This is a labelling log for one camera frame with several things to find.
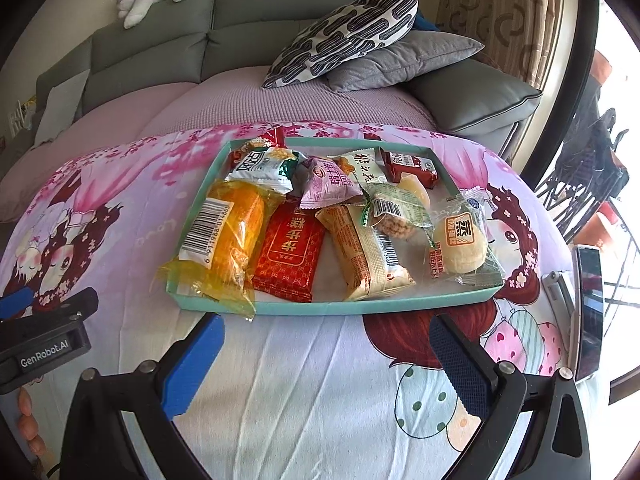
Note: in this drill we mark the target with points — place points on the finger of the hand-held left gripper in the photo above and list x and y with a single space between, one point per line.
15 302
70 305

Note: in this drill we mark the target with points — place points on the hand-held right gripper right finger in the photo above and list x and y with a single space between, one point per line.
460 365

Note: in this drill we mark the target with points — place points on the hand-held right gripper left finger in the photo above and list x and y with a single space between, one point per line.
192 365

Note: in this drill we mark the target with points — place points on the clear packet steamed cake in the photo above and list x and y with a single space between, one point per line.
457 245

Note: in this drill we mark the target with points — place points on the yellow cake packet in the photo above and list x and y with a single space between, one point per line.
225 230

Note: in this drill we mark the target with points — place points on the teal box tray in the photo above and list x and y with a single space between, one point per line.
320 307

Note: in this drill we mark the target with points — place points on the orange white bread packet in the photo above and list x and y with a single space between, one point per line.
365 252

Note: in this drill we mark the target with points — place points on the red gold-framed snack packet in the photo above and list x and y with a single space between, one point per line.
290 250

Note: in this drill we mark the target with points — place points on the green clear snack packet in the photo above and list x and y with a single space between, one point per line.
395 210

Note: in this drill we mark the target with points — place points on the round orange pastry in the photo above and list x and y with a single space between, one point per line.
417 187

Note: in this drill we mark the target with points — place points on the dark red snack packet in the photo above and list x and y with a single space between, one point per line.
407 165

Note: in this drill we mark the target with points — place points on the white green snack packet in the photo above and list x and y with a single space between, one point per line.
260 167

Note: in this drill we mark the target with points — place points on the pale green pastry packet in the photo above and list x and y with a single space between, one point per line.
365 167

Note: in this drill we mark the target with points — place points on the pink purple snack packet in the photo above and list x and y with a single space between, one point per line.
327 182

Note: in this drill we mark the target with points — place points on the red biscuit packet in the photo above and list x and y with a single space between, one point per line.
272 137

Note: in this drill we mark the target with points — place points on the person's left hand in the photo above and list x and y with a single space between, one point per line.
30 430

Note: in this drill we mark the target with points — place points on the white phone stand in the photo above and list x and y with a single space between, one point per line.
560 295

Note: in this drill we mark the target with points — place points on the printed cartoon blanket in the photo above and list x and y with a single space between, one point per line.
320 385

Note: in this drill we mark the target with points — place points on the black smartphone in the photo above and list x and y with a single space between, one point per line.
590 310

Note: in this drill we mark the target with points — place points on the small white rack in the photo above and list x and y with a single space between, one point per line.
22 117

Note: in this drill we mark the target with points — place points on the light grey pillow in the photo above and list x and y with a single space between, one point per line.
60 105

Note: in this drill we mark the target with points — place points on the black metal rack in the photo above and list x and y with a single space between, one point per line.
585 160

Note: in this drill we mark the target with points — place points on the pink sofa cover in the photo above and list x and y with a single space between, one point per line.
210 105

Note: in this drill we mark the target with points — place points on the grey sofa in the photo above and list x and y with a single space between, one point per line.
240 25

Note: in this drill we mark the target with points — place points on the black white patterned pillow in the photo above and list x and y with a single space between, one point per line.
345 35

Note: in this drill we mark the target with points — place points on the patterned beige curtain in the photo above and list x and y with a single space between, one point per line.
500 10

